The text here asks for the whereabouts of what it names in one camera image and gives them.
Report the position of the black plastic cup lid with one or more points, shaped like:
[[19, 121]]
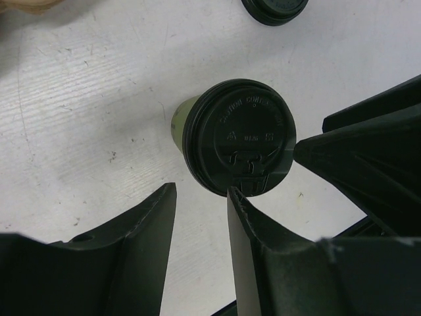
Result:
[[239, 133], [274, 12]]

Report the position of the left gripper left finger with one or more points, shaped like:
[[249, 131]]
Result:
[[117, 268]]

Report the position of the brown cardboard cup carrier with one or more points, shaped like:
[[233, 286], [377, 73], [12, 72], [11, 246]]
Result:
[[35, 7]]

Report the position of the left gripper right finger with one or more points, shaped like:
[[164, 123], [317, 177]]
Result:
[[278, 272]]

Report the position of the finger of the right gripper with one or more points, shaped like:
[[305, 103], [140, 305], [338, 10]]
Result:
[[370, 152]]

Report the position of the green paper coffee cup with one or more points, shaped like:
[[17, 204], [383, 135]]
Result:
[[179, 120]]

